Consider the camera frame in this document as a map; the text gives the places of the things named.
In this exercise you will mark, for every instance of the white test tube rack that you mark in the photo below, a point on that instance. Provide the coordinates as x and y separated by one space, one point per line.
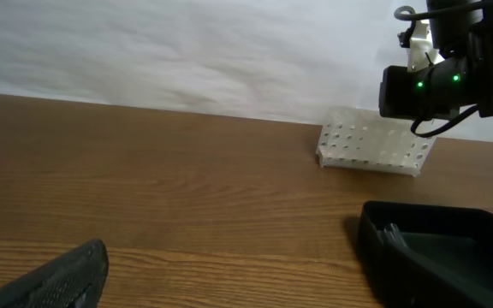
370 143

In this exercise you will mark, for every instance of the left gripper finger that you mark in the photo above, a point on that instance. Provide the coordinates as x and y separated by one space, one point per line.
67 282

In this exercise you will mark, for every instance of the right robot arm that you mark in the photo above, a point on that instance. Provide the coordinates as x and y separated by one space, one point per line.
443 85

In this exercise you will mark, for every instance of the clear test tube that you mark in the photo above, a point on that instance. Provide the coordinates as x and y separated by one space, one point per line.
394 234

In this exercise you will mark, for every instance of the black tray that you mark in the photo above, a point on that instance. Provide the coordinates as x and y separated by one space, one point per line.
443 265

